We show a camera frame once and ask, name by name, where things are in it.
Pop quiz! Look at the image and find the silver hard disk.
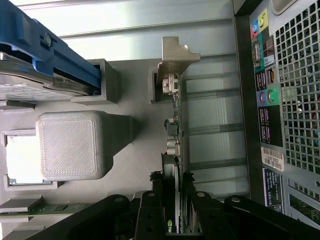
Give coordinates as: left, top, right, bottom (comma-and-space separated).
0, 51, 94, 104

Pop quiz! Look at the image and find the beige barcode sticker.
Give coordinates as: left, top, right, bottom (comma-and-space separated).
260, 145, 286, 173

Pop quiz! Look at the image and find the black printed label sticker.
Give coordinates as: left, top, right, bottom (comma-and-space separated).
262, 166, 285, 215

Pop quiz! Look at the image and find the green RAM stick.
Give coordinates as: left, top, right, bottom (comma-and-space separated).
0, 201, 89, 218

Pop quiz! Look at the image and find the grey open PC case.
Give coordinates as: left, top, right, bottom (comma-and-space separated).
233, 0, 320, 224

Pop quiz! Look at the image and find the silver CPU chip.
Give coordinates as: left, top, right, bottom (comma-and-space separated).
4, 134, 52, 186

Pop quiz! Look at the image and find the grey 3D-printed parts rack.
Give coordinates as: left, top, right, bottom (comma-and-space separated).
0, 58, 191, 226

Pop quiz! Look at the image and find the blue disk caddy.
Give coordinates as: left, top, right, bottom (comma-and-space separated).
0, 0, 103, 97

